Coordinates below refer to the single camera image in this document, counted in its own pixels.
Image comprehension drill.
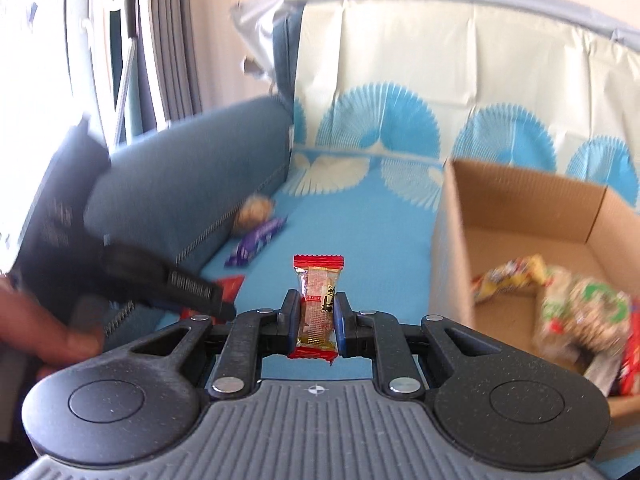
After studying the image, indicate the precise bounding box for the clear red-ended candy packet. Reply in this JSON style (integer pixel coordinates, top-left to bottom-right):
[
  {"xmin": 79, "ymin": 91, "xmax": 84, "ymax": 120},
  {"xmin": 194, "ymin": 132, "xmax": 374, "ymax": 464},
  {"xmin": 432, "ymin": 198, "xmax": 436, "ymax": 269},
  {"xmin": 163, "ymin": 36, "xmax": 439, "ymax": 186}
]
[{"xmin": 288, "ymin": 254, "xmax": 346, "ymax": 365}]

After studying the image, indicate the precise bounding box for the blue white printed blanket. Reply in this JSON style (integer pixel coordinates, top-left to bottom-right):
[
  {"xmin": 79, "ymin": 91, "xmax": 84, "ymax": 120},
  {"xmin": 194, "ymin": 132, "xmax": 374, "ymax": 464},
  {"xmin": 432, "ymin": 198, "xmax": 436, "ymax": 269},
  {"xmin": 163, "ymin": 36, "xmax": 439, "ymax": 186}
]
[{"xmin": 200, "ymin": 0, "xmax": 640, "ymax": 480}]

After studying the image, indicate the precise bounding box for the yellow snack bar packet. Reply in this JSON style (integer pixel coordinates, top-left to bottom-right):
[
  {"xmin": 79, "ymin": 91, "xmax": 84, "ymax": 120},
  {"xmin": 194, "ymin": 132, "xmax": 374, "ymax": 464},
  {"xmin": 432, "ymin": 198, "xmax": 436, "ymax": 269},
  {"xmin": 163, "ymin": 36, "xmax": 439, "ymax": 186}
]
[{"xmin": 472, "ymin": 255, "xmax": 548, "ymax": 306}]

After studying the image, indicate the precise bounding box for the metal chain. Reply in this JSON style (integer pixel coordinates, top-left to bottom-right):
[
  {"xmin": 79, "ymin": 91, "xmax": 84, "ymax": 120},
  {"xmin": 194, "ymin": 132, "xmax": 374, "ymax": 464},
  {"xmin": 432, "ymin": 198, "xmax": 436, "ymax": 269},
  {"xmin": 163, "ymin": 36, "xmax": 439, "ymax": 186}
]
[{"xmin": 175, "ymin": 205, "xmax": 243, "ymax": 263}]

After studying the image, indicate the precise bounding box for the round puffed grain cake packet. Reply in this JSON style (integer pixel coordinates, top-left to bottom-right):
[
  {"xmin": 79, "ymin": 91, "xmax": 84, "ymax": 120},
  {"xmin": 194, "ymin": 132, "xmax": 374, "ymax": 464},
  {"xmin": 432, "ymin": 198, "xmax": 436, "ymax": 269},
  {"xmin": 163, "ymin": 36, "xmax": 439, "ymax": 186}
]
[{"xmin": 532, "ymin": 267, "xmax": 633, "ymax": 376}]

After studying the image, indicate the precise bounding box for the grey curtain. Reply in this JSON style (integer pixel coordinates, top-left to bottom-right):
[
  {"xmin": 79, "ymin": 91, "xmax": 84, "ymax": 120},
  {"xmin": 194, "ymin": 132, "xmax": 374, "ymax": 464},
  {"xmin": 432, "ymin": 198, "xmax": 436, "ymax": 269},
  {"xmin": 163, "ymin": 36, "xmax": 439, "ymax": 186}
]
[{"xmin": 147, "ymin": 0, "xmax": 201, "ymax": 126}]

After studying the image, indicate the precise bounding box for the person's left hand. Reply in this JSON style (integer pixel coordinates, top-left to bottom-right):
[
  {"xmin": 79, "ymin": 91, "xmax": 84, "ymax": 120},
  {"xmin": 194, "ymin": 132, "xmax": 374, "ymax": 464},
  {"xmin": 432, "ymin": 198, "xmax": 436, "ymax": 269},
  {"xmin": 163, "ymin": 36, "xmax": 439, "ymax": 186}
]
[{"xmin": 0, "ymin": 277, "xmax": 106, "ymax": 381}]

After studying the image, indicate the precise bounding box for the red orange printed snack packet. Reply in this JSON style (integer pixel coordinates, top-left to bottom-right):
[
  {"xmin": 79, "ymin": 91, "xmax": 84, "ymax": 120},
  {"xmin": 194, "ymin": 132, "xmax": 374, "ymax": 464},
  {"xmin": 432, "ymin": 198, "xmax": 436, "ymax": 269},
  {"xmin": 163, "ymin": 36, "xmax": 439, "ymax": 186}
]
[{"xmin": 617, "ymin": 300, "xmax": 640, "ymax": 396}]

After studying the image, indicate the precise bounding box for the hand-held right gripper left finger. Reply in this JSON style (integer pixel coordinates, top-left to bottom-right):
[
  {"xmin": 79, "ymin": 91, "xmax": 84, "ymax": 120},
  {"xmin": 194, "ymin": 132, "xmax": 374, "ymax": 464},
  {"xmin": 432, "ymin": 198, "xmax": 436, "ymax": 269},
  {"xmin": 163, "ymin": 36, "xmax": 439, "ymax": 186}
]
[{"xmin": 131, "ymin": 289, "xmax": 303, "ymax": 401}]

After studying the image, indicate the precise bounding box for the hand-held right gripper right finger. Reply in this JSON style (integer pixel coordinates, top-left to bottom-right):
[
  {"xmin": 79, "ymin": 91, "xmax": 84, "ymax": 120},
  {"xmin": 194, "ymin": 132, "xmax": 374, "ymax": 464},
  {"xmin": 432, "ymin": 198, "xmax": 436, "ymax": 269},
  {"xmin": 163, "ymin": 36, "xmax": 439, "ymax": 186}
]
[{"xmin": 334, "ymin": 291, "xmax": 501, "ymax": 401}]

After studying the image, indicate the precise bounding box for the cardboard box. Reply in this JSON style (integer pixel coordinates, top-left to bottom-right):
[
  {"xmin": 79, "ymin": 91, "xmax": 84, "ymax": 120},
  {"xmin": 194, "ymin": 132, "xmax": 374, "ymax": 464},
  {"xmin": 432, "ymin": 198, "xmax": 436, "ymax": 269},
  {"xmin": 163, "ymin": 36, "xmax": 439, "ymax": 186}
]
[{"xmin": 430, "ymin": 157, "xmax": 640, "ymax": 428}]

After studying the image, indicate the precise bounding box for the metal rod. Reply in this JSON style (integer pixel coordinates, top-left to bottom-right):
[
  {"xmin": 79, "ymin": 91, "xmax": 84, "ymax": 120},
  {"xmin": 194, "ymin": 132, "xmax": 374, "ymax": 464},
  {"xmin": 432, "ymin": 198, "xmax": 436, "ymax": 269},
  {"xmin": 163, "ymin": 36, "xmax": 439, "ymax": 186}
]
[{"xmin": 114, "ymin": 37, "xmax": 139, "ymax": 146}]

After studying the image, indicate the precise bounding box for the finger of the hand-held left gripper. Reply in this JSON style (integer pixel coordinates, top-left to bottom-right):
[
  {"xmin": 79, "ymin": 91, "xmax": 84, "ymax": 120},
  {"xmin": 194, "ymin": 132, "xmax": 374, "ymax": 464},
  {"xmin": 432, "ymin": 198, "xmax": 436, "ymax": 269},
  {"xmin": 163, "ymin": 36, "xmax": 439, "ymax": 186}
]
[{"xmin": 142, "ymin": 262, "xmax": 237, "ymax": 322}]

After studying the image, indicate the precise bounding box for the brown nut cake clear packet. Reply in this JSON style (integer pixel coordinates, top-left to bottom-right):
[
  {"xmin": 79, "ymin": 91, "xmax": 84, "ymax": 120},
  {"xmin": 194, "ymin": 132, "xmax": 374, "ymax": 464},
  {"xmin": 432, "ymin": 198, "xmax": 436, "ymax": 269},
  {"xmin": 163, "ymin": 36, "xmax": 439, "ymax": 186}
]
[{"xmin": 234, "ymin": 195, "xmax": 277, "ymax": 236}]

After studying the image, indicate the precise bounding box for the purple snack packet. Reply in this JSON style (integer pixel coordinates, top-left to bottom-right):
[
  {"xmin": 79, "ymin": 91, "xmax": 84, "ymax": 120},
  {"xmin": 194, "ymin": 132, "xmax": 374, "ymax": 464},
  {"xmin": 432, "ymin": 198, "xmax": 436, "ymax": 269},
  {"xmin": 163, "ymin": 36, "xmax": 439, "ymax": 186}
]
[{"xmin": 224, "ymin": 215, "xmax": 290, "ymax": 268}]

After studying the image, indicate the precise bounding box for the blue-grey sofa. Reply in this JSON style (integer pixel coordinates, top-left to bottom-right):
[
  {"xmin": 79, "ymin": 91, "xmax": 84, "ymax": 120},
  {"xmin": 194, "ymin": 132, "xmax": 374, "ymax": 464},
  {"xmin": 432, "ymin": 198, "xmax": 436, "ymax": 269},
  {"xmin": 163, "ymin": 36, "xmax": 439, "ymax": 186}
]
[{"xmin": 82, "ymin": 10, "xmax": 301, "ymax": 346}]

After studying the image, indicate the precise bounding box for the silver stick packet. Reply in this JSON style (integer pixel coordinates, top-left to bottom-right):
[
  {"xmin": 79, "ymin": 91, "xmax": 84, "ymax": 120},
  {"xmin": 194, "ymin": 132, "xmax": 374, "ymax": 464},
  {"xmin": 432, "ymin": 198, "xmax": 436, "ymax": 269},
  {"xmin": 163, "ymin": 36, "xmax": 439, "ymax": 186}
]
[{"xmin": 582, "ymin": 350, "xmax": 623, "ymax": 398}]

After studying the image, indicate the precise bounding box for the dark red snack packet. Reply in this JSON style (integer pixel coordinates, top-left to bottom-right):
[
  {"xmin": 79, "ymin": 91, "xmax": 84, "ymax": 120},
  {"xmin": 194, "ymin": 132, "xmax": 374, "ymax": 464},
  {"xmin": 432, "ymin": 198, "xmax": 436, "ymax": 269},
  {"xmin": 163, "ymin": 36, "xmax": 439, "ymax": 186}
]
[{"xmin": 180, "ymin": 275, "xmax": 246, "ymax": 318}]

